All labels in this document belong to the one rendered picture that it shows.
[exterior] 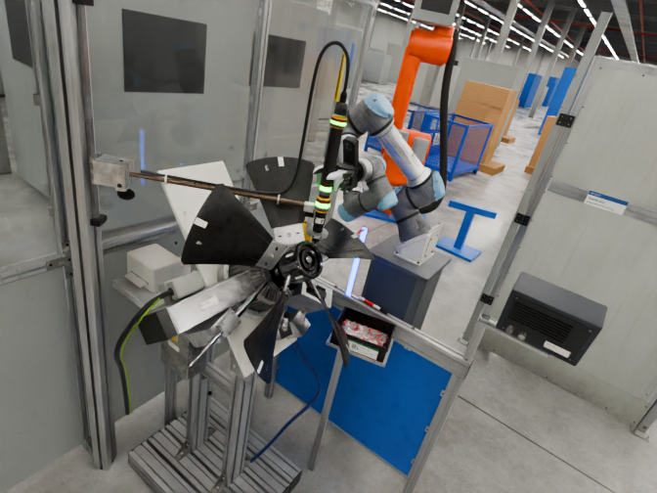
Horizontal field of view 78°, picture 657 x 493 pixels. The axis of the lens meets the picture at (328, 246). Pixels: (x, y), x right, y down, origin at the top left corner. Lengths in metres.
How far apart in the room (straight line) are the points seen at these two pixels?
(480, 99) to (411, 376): 7.77
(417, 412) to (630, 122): 1.90
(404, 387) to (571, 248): 1.53
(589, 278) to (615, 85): 1.10
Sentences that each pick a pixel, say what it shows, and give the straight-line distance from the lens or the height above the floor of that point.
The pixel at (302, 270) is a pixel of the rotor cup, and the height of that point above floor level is 1.21.
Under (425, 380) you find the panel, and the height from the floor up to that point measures 0.67.
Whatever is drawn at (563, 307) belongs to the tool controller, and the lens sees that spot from 1.43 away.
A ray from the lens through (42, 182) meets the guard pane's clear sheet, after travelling 1.54.
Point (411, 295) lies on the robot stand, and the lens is 1.85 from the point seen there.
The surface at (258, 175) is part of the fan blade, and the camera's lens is 1.33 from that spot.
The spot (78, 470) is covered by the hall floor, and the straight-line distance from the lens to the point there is 2.26.
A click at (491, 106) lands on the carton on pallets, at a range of 9.04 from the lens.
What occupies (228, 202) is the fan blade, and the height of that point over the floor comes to 1.39.
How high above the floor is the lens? 1.81
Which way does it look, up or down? 26 degrees down
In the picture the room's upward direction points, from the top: 12 degrees clockwise
